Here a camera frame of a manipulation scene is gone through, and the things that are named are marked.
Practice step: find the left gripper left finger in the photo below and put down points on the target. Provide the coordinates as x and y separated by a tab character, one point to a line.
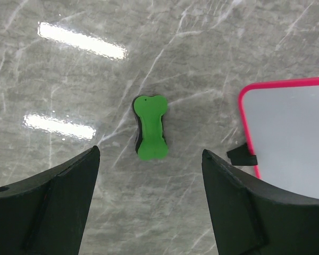
47	213

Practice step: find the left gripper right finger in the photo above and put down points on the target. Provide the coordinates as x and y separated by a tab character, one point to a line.
250	216

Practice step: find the pink framed whiteboard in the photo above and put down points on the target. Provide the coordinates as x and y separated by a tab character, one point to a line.
281	125

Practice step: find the green whiteboard eraser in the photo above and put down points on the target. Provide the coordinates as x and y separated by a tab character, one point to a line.
149	112

